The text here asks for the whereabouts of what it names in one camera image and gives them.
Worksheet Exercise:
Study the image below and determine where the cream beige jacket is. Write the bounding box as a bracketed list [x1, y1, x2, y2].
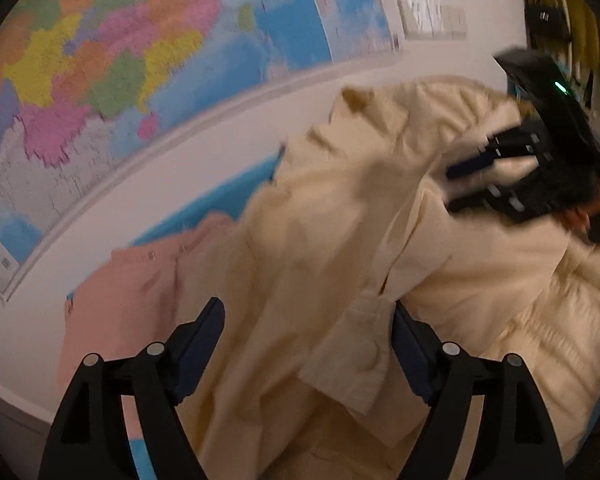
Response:
[178, 77, 600, 479]

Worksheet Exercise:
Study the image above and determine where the white wall socket middle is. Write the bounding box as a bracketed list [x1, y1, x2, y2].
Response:
[427, 0, 453, 39]

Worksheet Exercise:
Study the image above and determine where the black handbag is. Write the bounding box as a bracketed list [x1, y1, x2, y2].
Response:
[524, 4, 570, 41]

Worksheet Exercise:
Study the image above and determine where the pink folded garment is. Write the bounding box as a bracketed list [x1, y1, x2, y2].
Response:
[57, 211, 242, 441]

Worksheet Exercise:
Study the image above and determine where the white wall socket left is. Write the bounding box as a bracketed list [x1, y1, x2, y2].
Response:
[396, 0, 434, 40]

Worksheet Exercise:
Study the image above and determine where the person's right hand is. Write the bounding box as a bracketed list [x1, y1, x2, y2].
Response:
[554, 185, 600, 232]

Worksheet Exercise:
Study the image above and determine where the white wall switch plate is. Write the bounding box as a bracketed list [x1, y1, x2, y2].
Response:
[448, 6, 467, 39]

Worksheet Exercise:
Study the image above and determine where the colourful wall map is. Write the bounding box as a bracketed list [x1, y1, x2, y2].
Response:
[0, 0, 391, 294]

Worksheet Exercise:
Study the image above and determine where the blue floral bed sheet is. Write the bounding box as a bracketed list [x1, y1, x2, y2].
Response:
[64, 144, 286, 306]

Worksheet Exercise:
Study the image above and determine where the white wall socket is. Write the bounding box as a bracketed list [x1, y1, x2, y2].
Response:
[396, 0, 434, 40]
[427, 0, 453, 39]

